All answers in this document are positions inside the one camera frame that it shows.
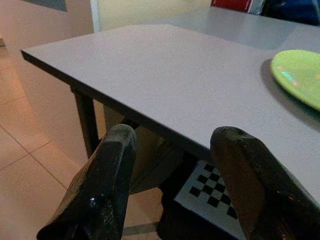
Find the dark blue bag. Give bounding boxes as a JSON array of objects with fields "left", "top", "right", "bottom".
[{"left": 259, "top": 0, "right": 320, "bottom": 26}]

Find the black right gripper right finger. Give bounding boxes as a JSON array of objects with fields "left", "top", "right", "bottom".
[{"left": 209, "top": 126, "right": 320, "bottom": 240}]

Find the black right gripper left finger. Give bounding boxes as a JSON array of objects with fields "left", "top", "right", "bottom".
[{"left": 36, "top": 124, "right": 138, "bottom": 240}]

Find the red box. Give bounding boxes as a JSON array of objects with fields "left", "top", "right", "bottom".
[{"left": 210, "top": 0, "right": 252, "bottom": 13}]

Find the grey table with dark frame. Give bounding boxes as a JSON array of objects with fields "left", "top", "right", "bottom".
[{"left": 21, "top": 6, "right": 320, "bottom": 208}]

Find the black white checkerboard sheet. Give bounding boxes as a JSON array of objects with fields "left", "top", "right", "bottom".
[{"left": 173, "top": 159, "right": 247, "bottom": 240}]

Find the green plate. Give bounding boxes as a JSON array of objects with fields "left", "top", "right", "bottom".
[{"left": 270, "top": 49, "right": 320, "bottom": 112}]

